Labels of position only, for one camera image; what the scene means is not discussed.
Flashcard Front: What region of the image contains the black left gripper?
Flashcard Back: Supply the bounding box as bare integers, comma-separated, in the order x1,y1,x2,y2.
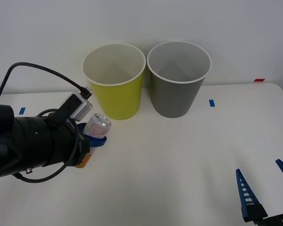
51,117,108,168

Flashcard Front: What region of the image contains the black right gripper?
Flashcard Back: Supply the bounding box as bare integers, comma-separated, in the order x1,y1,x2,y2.
235,159,283,226

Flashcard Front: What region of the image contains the yellow-green plastic bin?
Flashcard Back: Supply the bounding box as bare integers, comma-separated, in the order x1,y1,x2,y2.
82,43,146,121

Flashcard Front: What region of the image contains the grey plastic bin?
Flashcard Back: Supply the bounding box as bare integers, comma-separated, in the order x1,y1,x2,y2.
146,41,212,119

